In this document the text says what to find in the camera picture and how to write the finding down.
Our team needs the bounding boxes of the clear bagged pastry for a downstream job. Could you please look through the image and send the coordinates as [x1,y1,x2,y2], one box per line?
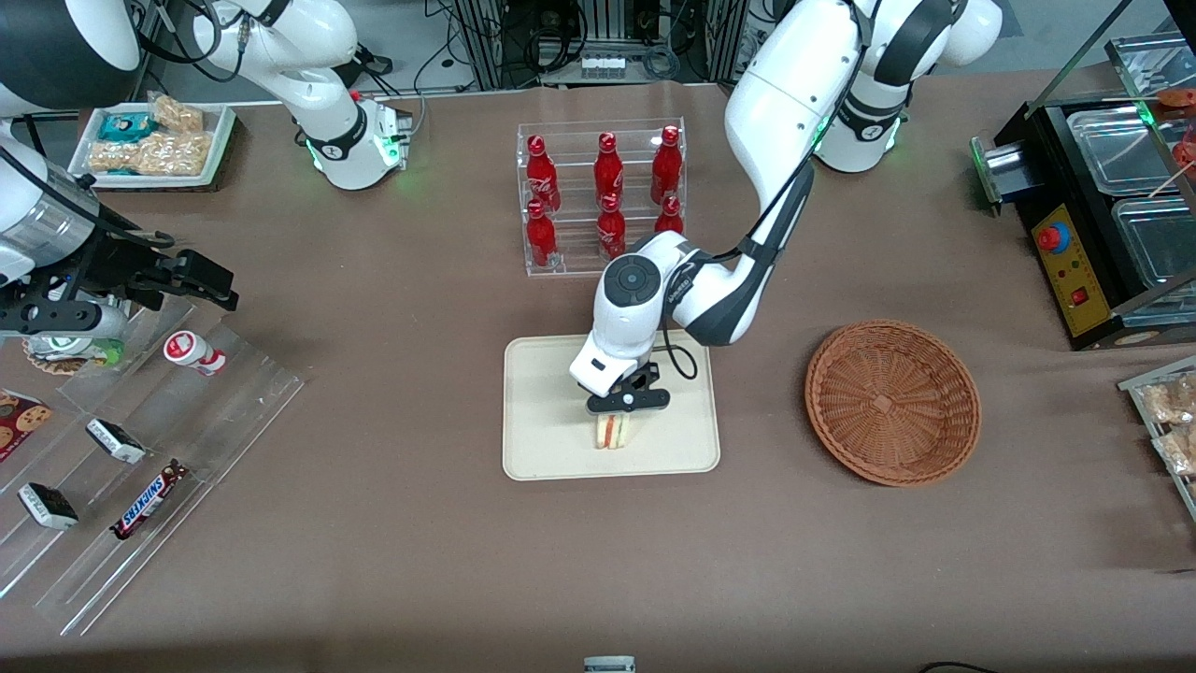
[1154,425,1196,478]
[1142,374,1196,427]

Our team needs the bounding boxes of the clear acrylic stepped display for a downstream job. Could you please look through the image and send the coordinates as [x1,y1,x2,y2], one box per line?
[0,299,306,637]

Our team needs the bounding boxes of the Snickers chocolate bar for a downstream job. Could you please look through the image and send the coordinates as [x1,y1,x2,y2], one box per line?
[110,460,191,540]

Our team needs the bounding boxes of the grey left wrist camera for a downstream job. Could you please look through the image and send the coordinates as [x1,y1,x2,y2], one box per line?
[586,386,672,415]

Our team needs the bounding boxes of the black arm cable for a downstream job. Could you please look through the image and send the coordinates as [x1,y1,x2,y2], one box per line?
[651,159,816,382]

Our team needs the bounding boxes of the white snack tray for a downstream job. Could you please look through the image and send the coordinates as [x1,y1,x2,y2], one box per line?
[67,101,236,192]

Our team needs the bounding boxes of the clear pastry tray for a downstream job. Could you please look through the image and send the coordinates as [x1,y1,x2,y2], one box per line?
[1118,355,1196,521]

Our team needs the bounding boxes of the black food warmer machine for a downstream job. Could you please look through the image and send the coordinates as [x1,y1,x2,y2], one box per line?
[970,33,1196,352]

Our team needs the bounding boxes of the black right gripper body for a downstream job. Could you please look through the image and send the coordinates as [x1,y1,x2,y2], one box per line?
[0,234,183,314]

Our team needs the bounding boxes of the teal snack packet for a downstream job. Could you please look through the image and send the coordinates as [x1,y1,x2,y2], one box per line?
[98,112,156,143]

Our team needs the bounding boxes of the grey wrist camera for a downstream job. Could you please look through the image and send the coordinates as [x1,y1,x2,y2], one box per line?
[586,386,672,415]
[0,297,129,339]

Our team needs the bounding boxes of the chocolate chip cookie packet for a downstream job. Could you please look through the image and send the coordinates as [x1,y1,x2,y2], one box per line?
[0,390,54,462]

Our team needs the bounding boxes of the steel food pan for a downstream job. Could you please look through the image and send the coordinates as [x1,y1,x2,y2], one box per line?
[1112,196,1196,293]
[1067,106,1180,197]

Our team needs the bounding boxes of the clear acrylic bottle rack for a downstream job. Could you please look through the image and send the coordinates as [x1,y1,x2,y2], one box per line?
[517,119,688,278]

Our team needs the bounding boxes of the rice cracker packet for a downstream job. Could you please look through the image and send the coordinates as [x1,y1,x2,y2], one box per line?
[149,93,205,134]
[89,131,214,177]

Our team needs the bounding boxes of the aluminium equipment rack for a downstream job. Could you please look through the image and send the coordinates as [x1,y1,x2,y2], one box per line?
[456,0,750,91]

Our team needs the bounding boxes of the red white yogurt bottle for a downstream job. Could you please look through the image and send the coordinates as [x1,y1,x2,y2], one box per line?
[164,330,227,377]

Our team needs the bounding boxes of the beige rectangular tray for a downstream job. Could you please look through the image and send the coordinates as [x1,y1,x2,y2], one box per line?
[503,333,721,481]

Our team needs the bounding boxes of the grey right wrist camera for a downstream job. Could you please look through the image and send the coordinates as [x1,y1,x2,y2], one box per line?
[0,297,129,339]

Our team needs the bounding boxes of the black white snack box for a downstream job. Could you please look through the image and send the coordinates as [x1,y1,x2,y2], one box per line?
[86,418,147,465]
[18,482,79,531]

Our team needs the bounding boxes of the round brown wicker basket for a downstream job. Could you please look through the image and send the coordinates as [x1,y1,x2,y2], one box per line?
[805,320,982,487]

